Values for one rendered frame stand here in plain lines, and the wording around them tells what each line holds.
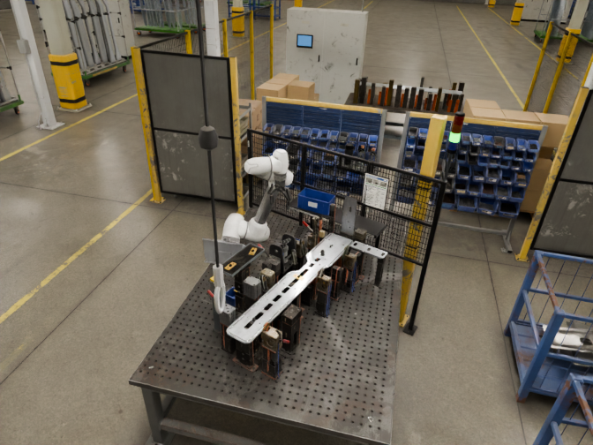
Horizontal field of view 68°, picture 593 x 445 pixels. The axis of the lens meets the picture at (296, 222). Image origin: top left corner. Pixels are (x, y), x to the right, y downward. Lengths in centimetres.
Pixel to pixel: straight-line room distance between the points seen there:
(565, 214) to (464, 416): 269
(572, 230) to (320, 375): 369
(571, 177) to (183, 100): 435
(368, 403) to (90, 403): 215
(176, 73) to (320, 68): 494
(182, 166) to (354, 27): 516
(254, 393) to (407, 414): 138
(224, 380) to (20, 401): 181
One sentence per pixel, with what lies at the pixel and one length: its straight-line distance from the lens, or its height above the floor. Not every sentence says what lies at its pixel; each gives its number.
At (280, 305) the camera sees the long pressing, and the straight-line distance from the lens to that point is 297.
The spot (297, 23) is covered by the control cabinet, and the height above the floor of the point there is 175.
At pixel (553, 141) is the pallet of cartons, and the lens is 632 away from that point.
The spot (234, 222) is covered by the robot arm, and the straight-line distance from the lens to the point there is 378.
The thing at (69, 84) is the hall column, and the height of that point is 56.
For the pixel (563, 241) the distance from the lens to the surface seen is 583.
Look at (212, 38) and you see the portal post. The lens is 745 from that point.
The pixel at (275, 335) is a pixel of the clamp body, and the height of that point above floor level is 106.
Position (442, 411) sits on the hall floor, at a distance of 388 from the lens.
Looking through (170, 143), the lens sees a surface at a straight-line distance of 589.
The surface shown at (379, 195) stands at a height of 128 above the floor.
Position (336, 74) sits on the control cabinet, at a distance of 990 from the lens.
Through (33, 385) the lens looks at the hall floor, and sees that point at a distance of 427.
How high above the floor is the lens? 299
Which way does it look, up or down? 31 degrees down
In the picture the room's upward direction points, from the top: 2 degrees clockwise
